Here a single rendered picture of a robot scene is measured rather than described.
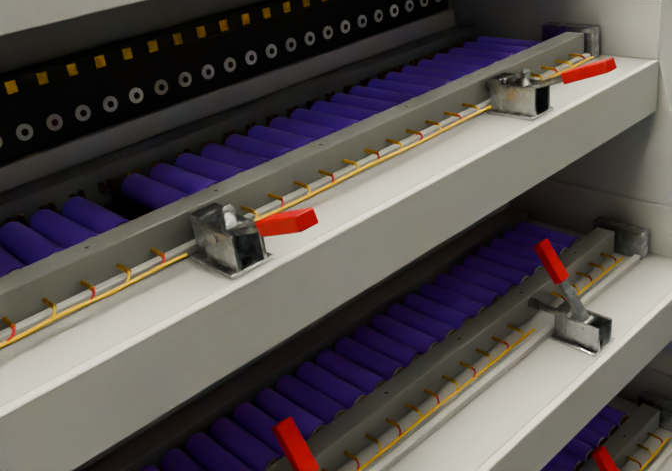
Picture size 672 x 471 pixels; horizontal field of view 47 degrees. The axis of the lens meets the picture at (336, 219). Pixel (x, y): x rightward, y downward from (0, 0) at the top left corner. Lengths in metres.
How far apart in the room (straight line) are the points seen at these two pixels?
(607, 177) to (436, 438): 0.33
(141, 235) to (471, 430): 0.27
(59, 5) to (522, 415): 0.40
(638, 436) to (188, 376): 0.52
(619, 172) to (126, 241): 0.49
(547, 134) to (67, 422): 0.38
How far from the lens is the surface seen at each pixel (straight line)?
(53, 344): 0.39
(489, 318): 0.63
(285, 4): 0.63
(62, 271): 0.41
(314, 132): 0.54
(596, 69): 0.54
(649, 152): 0.74
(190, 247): 0.43
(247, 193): 0.45
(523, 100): 0.58
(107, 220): 0.46
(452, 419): 0.57
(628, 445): 0.80
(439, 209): 0.49
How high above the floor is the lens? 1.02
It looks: 13 degrees down
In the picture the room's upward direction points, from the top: 19 degrees counter-clockwise
